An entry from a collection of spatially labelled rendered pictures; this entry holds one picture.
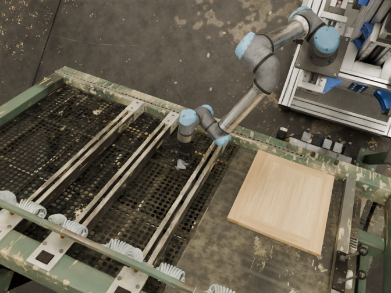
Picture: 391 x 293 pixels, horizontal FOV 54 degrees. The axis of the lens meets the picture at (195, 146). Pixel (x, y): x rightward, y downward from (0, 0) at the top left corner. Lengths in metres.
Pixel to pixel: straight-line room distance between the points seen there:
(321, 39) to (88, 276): 1.43
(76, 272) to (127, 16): 2.58
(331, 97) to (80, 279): 2.15
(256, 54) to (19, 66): 2.79
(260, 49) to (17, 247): 1.22
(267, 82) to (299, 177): 0.68
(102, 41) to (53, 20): 0.55
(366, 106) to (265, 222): 1.45
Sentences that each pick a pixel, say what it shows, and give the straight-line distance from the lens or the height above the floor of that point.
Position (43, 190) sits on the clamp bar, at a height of 1.59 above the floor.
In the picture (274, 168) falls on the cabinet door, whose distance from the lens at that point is 2.13.
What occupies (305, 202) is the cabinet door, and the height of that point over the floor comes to 1.11.
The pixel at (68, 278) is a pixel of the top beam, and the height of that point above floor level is 1.86.
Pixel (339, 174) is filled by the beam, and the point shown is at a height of 0.91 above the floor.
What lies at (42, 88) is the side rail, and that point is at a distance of 2.53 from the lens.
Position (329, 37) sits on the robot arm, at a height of 1.27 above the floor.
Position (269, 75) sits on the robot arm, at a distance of 1.63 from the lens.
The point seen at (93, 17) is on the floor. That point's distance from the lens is 3.76.
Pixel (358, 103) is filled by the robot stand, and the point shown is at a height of 0.21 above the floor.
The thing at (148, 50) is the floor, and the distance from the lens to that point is 3.45.
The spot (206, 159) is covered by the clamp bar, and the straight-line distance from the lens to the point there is 1.99.
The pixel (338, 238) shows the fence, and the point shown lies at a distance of 1.89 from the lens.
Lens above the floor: 3.11
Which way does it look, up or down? 77 degrees down
